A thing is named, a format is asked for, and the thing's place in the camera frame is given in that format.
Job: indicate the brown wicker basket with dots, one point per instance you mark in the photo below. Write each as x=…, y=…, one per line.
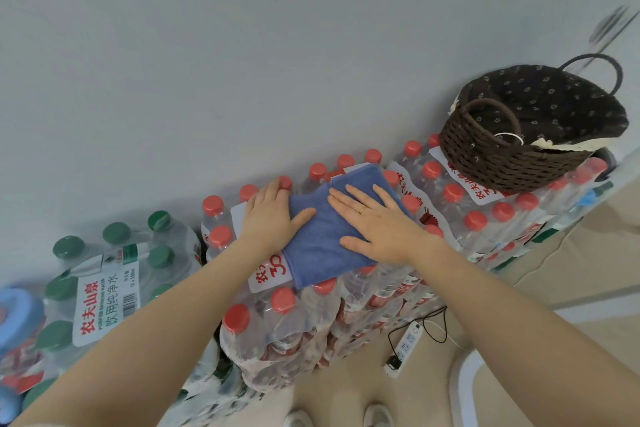
x=500, y=161

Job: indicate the person's left hand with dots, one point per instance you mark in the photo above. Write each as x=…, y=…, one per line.
x=270, y=221

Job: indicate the clear jug with blue lid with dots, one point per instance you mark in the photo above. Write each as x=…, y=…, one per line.
x=17, y=314

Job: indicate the blue towel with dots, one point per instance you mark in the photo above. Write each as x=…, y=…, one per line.
x=320, y=251

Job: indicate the person's shoe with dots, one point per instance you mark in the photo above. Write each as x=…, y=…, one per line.
x=299, y=419
x=378, y=416

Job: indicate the person's right shoe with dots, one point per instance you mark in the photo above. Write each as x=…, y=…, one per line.
x=378, y=416

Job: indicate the person's left shoe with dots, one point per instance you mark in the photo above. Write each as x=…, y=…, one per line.
x=299, y=419

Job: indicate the stack of bottled water packs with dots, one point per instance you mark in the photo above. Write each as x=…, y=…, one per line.
x=480, y=241

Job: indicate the person's right hand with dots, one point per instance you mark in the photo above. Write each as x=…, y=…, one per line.
x=385, y=231

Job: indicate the white zip tie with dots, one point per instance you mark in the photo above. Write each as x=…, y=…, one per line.
x=510, y=135

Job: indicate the person's right forearm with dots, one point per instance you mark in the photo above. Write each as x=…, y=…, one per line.
x=525, y=341

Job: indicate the person's left forearm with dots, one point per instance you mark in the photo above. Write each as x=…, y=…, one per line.
x=150, y=341

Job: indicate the white gym frame grey panel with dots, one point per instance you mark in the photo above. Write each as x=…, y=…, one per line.
x=460, y=381

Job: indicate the white power strip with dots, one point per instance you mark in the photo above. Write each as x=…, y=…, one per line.
x=407, y=341

